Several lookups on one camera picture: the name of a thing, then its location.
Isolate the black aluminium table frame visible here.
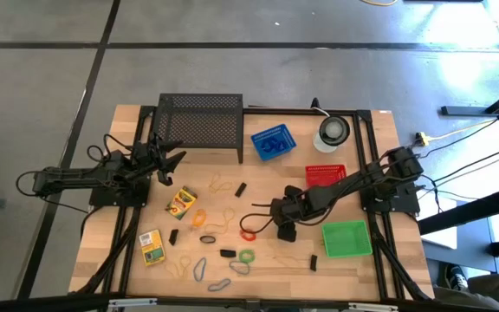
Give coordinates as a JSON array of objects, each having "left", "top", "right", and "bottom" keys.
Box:
[{"left": 69, "top": 105, "right": 435, "bottom": 304}]

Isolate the grey floor cable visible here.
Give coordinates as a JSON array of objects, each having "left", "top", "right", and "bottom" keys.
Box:
[{"left": 424, "top": 145, "right": 499, "bottom": 185}]

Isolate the small yellow card box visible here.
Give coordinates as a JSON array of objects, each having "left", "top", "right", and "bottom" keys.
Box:
[{"left": 138, "top": 229, "right": 166, "bottom": 267}]

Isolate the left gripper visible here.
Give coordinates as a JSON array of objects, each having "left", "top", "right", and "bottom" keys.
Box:
[{"left": 130, "top": 132, "right": 188, "bottom": 186}]

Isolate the white cup with black rim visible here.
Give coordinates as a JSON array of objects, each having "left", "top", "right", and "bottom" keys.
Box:
[{"left": 313, "top": 114, "right": 352, "bottom": 153}]

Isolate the green plastic basket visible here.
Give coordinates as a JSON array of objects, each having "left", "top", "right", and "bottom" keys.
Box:
[{"left": 321, "top": 219, "right": 373, "bottom": 259}]

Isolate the red plastic basket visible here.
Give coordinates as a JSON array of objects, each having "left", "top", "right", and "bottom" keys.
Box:
[{"left": 304, "top": 164, "right": 347, "bottom": 190}]

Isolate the yellow green crayon box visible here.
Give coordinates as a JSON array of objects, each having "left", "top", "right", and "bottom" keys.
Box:
[{"left": 165, "top": 185, "right": 198, "bottom": 221}]

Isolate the person's shoe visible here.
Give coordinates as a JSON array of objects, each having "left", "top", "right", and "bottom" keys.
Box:
[{"left": 444, "top": 263, "right": 470, "bottom": 291}]

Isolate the blue plastic basket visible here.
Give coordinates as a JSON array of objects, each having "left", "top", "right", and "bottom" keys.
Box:
[{"left": 249, "top": 123, "right": 297, "bottom": 162}]

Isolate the orange coil keychain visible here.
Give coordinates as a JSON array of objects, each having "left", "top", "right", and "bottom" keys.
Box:
[{"left": 191, "top": 208, "right": 208, "bottom": 228}]

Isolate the person's leg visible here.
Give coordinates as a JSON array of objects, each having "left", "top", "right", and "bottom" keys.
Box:
[{"left": 433, "top": 272, "right": 499, "bottom": 312}]

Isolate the black floor cable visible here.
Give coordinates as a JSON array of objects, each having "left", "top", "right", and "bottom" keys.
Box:
[{"left": 418, "top": 120, "right": 499, "bottom": 159}]

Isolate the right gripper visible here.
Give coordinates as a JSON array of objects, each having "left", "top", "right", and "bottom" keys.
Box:
[{"left": 269, "top": 185, "right": 318, "bottom": 243}]

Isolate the black rail with silver brackets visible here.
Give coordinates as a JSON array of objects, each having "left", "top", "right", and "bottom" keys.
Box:
[{"left": 0, "top": 290, "right": 499, "bottom": 312}]

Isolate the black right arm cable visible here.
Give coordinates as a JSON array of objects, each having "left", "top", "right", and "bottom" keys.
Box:
[{"left": 239, "top": 201, "right": 320, "bottom": 235}]

